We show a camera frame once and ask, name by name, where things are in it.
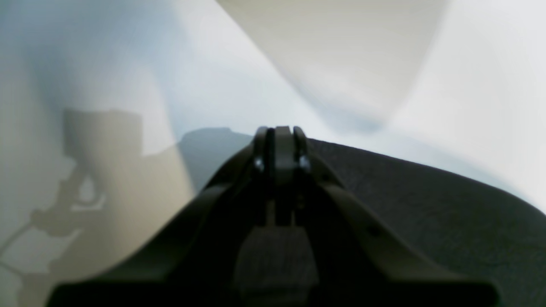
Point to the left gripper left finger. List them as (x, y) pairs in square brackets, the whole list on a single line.
[(191, 261)]

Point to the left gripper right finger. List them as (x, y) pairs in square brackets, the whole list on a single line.
[(359, 260)]

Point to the black t-shirt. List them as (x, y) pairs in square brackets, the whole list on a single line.
[(462, 224)]

